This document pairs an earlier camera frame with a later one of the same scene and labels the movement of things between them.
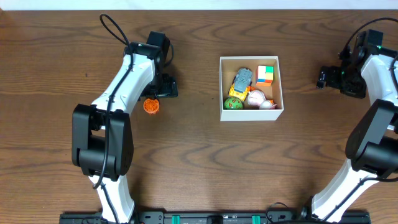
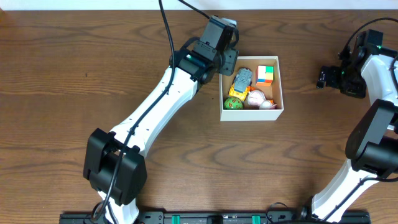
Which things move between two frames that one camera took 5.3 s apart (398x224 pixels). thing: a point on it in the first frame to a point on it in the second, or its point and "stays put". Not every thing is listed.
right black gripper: [359, 91] stays put
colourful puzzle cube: [264, 75] stays put
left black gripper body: [166, 88] to [230, 62]
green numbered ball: [233, 103] stays put
